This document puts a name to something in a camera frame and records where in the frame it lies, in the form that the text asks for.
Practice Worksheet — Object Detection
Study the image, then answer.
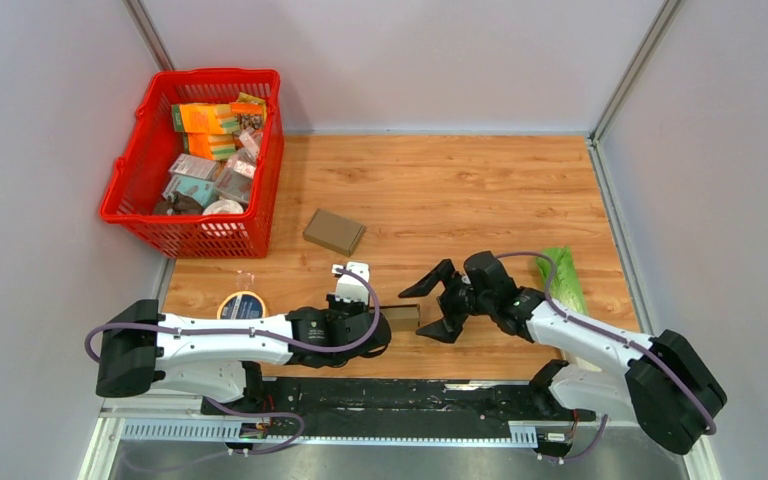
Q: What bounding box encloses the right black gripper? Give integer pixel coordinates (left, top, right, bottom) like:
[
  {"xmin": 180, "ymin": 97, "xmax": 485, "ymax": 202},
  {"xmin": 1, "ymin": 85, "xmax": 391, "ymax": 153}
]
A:
[{"xmin": 398, "ymin": 261, "xmax": 494, "ymax": 344}]

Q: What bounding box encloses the cardboard box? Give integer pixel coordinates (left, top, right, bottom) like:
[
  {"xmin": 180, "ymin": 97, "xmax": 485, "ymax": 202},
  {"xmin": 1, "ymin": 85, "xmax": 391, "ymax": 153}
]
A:
[
  {"xmin": 302, "ymin": 208, "xmax": 366, "ymax": 257},
  {"xmin": 376, "ymin": 303, "xmax": 421, "ymax": 332}
]

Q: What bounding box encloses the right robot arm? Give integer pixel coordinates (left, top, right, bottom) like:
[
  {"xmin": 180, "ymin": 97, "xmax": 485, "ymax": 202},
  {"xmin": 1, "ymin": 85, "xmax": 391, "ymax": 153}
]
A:
[{"xmin": 399, "ymin": 251, "xmax": 727, "ymax": 455}]

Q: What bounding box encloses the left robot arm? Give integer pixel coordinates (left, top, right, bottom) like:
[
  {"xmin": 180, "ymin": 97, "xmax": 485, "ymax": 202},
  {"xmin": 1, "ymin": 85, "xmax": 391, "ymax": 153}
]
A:
[{"xmin": 85, "ymin": 299, "xmax": 392, "ymax": 415}]

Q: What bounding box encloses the teal box in basket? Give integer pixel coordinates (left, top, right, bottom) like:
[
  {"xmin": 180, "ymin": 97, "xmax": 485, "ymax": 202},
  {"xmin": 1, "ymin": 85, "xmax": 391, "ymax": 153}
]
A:
[{"xmin": 162, "ymin": 174, "xmax": 219, "ymax": 207}]

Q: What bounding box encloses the orange green box lower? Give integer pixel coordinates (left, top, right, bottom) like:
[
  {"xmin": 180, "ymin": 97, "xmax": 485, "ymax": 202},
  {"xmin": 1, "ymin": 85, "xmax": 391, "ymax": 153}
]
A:
[{"xmin": 182, "ymin": 133, "xmax": 238, "ymax": 161}]

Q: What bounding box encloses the orange green box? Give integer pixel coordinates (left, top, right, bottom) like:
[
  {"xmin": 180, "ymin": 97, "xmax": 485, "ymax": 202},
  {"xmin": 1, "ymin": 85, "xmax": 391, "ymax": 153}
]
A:
[
  {"xmin": 171, "ymin": 103, "xmax": 241, "ymax": 135},
  {"xmin": 182, "ymin": 133, "xmax": 238, "ymax": 161}
]

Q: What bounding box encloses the orange green box upper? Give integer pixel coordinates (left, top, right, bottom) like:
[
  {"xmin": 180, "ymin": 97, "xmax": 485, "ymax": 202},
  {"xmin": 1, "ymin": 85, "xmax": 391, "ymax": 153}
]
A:
[{"xmin": 171, "ymin": 103, "xmax": 241, "ymax": 135}]

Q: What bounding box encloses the green napa cabbage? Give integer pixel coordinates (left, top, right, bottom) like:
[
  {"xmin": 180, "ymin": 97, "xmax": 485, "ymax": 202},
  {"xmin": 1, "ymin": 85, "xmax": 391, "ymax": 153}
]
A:
[{"xmin": 533, "ymin": 246, "xmax": 601, "ymax": 372}]

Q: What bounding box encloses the white tape roll in basket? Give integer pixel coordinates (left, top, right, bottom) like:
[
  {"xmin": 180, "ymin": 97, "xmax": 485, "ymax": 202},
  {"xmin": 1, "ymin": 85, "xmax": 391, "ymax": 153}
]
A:
[{"xmin": 202, "ymin": 199, "xmax": 246, "ymax": 216}]

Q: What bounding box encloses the clear packet in basket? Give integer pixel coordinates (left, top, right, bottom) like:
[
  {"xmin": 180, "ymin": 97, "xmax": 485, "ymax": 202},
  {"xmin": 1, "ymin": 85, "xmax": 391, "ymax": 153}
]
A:
[{"xmin": 214, "ymin": 149, "xmax": 257, "ymax": 205}]

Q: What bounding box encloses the red plastic shopping basket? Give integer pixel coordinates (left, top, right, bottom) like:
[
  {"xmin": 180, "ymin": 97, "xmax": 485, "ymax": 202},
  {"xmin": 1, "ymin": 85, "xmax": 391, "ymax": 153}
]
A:
[{"xmin": 99, "ymin": 68, "xmax": 285, "ymax": 259}]

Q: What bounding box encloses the grey packet in basket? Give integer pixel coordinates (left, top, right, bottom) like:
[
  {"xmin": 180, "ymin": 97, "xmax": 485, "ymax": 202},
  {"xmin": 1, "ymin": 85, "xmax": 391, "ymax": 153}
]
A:
[{"xmin": 168, "ymin": 153, "xmax": 222, "ymax": 181}]

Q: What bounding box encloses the colourful snack packet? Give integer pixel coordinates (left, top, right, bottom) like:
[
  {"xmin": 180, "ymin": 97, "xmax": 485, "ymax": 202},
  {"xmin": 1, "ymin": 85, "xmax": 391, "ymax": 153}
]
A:
[{"xmin": 229, "ymin": 92, "xmax": 268, "ymax": 131}]

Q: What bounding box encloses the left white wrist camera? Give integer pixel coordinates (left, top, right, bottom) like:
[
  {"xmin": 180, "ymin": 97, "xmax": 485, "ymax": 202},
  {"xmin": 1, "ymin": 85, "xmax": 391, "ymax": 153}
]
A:
[{"xmin": 332, "ymin": 261, "xmax": 370, "ymax": 306}]

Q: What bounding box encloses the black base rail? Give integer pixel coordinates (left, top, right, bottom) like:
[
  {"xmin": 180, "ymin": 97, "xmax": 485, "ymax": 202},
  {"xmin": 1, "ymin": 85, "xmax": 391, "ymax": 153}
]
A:
[{"xmin": 118, "ymin": 376, "xmax": 597, "ymax": 458}]

